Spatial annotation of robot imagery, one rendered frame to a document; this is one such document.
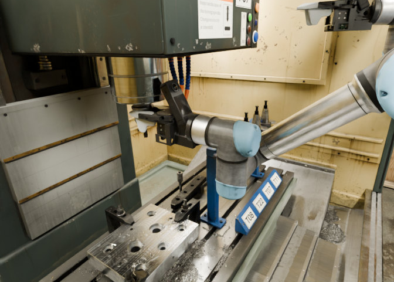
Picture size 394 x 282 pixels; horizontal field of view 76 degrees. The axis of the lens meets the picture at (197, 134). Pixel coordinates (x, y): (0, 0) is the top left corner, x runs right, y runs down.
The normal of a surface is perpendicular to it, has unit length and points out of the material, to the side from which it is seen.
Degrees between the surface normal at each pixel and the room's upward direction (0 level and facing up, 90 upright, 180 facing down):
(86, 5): 90
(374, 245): 0
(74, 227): 90
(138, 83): 90
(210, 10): 90
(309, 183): 24
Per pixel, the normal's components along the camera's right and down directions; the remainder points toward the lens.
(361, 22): -0.07, 0.35
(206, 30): 0.83, 0.18
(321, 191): -0.25, -0.73
